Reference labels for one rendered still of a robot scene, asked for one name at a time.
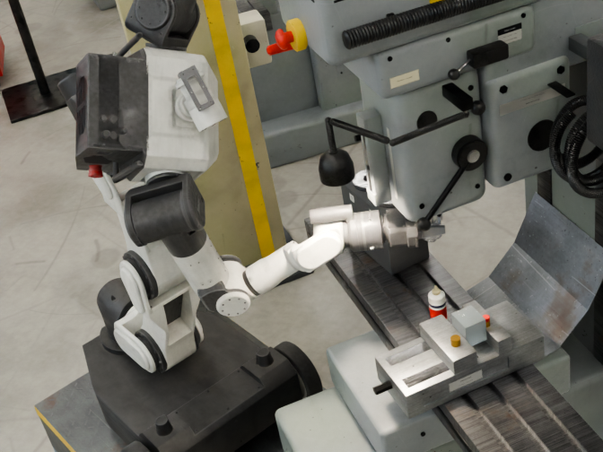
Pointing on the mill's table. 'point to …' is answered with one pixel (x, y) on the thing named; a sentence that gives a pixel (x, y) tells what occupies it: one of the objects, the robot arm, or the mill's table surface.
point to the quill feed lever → (474, 155)
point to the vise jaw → (458, 359)
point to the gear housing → (442, 53)
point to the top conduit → (376, 30)
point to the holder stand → (356, 188)
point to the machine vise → (494, 354)
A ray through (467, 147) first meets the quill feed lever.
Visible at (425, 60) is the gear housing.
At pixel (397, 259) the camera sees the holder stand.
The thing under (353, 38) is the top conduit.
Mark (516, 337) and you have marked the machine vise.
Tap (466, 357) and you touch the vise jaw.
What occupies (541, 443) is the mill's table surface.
